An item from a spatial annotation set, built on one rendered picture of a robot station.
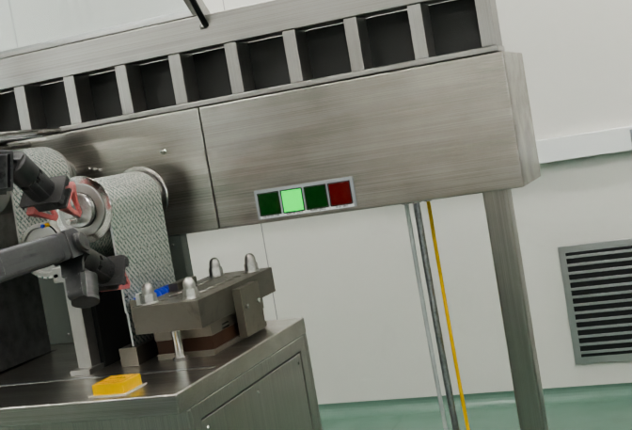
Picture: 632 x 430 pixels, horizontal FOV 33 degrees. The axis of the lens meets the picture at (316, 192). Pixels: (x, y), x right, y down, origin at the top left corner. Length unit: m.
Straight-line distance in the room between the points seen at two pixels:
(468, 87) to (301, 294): 2.85
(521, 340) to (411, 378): 2.46
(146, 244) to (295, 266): 2.65
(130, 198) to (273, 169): 0.34
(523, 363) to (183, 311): 0.84
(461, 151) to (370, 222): 2.56
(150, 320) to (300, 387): 0.44
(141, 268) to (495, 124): 0.85
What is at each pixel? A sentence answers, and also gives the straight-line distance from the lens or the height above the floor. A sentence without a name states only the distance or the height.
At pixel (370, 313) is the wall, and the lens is 4.99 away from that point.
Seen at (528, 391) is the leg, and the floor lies 0.65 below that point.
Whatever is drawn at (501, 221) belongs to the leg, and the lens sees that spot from 2.54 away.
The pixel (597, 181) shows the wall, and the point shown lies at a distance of 4.69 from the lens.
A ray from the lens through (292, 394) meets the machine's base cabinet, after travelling 2.50.
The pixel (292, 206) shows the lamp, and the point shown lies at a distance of 2.50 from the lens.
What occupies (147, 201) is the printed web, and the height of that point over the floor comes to 1.24.
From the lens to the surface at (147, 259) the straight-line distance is 2.46.
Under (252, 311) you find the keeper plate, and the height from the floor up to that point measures 0.96.
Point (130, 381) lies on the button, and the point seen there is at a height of 0.92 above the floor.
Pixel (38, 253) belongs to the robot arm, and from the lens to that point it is 2.05.
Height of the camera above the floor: 1.32
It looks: 3 degrees down
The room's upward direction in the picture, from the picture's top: 10 degrees counter-clockwise
